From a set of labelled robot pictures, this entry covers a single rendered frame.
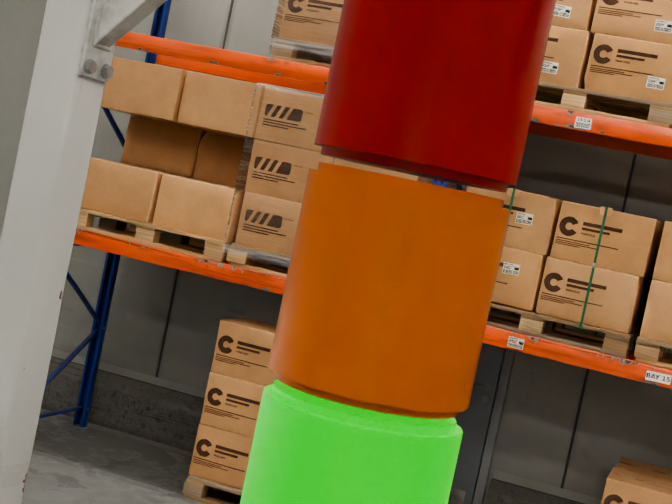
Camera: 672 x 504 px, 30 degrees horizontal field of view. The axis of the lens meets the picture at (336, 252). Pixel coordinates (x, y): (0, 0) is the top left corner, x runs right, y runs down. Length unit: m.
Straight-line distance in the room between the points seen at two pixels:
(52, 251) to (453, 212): 2.60
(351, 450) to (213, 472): 8.32
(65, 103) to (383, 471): 2.57
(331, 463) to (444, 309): 0.04
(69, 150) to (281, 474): 2.57
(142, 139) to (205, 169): 0.55
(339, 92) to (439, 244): 0.04
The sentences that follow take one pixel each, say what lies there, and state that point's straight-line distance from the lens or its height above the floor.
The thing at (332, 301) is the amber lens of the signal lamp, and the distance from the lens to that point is 0.29.
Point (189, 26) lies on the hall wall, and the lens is 10.21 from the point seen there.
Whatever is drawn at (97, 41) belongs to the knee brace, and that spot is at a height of 2.47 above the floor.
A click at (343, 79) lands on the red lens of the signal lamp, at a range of 0.29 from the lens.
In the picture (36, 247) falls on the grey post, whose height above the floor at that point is 1.99.
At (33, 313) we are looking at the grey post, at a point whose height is 1.85.
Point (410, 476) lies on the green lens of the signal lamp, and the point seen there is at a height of 2.20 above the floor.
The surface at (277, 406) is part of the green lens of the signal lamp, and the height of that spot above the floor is 2.21.
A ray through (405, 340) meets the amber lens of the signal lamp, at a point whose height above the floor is 2.23.
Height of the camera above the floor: 2.26
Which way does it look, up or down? 3 degrees down
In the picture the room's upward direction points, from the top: 12 degrees clockwise
